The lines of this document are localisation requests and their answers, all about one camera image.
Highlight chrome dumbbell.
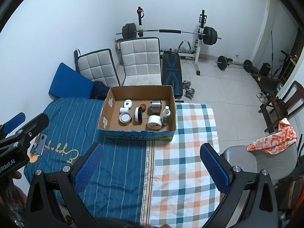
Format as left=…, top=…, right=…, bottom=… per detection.
left=182, top=80, right=195, bottom=99

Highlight cardboard box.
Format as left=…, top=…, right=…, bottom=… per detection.
left=97, top=85, right=176, bottom=141

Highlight grey chair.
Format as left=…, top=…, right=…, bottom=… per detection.
left=219, top=142, right=300, bottom=212

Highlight white padded chair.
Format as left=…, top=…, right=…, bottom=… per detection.
left=120, top=37, right=162, bottom=86
left=74, top=48, right=121, bottom=88

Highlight black blue weight bench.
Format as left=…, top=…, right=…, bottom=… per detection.
left=161, top=51, right=183, bottom=99

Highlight person left hand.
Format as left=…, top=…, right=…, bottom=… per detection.
left=1, top=171, right=27, bottom=219

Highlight barbell on rack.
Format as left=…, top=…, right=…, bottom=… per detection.
left=116, top=23, right=221, bottom=45

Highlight spray bottle teal red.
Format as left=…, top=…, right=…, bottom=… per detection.
left=162, top=105, right=171, bottom=126

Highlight white earbud case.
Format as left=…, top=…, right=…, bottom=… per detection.
left=124, top=99, right=132, bottom=109

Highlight dark blue clothing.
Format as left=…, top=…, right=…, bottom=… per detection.
left=90, top=81, right=110, bottom=100

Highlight white padded chair right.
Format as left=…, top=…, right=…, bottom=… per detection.
left=120, top=37, right=162, bottom=86

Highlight brown round object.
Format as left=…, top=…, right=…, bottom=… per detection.
left=140, top=104, right=146, bottom=112

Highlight wooden chair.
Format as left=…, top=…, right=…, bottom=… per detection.
left=258, top=80, right=303, bottom=134

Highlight round tin white lid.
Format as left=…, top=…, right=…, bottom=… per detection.
left=119, top=112, right=132, bottom=126

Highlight orange white cloth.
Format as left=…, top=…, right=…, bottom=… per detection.
left=247, top=118, right=297, bottom=155

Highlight barbell on floor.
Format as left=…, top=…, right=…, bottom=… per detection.
left=215, top=56, right=253, bottom=73

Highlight white shoes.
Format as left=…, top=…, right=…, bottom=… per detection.
left=257, top=92, right=268, bottom=104

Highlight blue striped blanket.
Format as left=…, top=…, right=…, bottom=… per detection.
left=24, top=98, right=146, bottom=227

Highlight white squat rack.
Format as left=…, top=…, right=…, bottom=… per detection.
left=136, top=6, right=207, bottom=77

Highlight white tape roll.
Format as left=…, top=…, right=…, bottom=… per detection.
left=147, top=115, right=162, bottom=130

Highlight small white jar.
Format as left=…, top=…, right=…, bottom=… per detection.
left=120, top=107, right=129, bottom=114

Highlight white padded chair left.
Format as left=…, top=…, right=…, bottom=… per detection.
left=74, top=48, right=121, bottom=88

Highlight plaid checkered blanket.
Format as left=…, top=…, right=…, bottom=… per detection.
left=140, top=103, right=219, bottom=227

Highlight silver metal tin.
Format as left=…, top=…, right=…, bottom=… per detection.
left=149, top=100, right=162, bottom=113

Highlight black jar white lid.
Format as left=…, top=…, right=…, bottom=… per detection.
left=134, top=107, right=142, bottom=124

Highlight blue foam mat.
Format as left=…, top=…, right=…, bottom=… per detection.
left=48, top=62, right=93, bottom=99

